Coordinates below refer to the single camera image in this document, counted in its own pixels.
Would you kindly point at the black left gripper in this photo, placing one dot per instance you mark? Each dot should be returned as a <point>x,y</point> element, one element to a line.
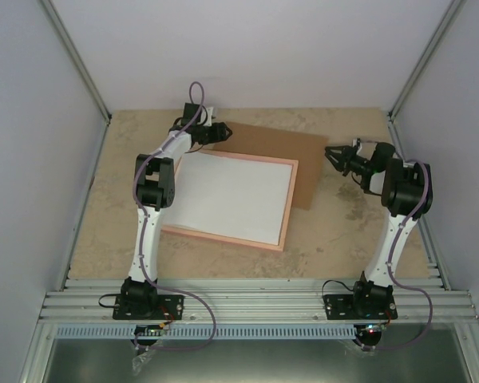
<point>219,133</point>

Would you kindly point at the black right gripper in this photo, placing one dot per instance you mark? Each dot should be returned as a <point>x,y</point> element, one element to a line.
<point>343,159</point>

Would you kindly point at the brown cardboard backing board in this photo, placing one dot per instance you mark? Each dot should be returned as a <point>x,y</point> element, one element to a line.
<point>307,149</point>

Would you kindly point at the pink wooden picture frame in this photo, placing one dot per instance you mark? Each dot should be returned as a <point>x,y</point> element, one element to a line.
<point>287,207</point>

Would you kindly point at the sunset landscape photo print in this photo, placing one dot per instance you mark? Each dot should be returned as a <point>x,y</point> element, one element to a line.
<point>231,195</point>

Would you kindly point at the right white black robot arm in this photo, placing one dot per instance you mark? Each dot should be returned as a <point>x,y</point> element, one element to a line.
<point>405,191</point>

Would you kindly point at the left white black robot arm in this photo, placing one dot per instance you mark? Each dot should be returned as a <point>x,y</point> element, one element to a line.
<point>154,189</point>

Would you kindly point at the right controller circuit board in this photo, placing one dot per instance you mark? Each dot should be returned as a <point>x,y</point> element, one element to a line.
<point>372,328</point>

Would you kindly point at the controller circuit board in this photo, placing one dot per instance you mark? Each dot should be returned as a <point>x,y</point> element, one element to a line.
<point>152,330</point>
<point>372,328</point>

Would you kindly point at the left controller circuit board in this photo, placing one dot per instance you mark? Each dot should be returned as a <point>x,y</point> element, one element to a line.
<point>152,330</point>

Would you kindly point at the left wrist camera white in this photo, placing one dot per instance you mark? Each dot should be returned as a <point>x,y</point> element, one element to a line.
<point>209,115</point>

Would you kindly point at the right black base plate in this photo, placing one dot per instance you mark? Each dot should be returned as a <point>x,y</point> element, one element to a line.
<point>340,307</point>

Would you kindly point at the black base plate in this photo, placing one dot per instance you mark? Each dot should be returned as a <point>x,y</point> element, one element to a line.
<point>165,307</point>
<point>340,307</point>

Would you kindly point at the left aluminium corner post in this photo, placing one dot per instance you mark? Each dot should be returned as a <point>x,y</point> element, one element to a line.
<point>64,37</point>

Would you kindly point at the aluminium corner post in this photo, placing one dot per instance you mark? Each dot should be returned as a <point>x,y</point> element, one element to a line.
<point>64,37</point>
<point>438,35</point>

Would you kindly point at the right aluminium corner post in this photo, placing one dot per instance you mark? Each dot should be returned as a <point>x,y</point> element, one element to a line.
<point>438,35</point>

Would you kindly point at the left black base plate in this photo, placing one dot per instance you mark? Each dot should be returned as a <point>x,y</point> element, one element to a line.
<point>165,307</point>

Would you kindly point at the aluminium rail base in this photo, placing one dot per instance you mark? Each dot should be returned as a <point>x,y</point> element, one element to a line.
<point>258,300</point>

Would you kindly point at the slotted grey cable duct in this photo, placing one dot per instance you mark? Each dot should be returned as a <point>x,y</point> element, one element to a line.
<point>202,332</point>

